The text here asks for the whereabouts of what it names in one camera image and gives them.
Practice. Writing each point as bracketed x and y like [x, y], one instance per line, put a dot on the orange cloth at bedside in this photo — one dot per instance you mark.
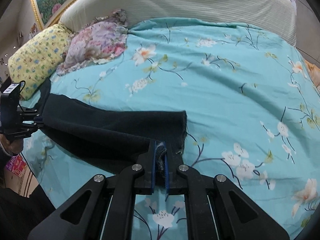
[314, 73]

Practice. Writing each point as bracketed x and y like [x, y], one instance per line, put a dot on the yellow cartoon print pillow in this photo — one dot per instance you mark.
[38, 58]

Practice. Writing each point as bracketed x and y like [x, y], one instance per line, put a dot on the white striped headboard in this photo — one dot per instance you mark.
[276, 16]

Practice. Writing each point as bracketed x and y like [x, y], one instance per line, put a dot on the black pants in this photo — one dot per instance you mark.
[109, 140]

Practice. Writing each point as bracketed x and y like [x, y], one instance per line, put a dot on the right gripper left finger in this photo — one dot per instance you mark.
[146, 179]

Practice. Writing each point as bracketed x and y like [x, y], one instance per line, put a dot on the pink purple floral pillow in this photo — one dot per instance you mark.
[99, 42]

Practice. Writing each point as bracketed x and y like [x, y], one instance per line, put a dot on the pink box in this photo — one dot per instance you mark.
[17, 165]

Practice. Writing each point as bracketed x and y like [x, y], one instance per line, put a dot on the left hand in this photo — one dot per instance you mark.
[11, 148]

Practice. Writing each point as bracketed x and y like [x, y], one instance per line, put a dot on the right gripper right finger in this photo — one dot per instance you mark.
[174, 183]

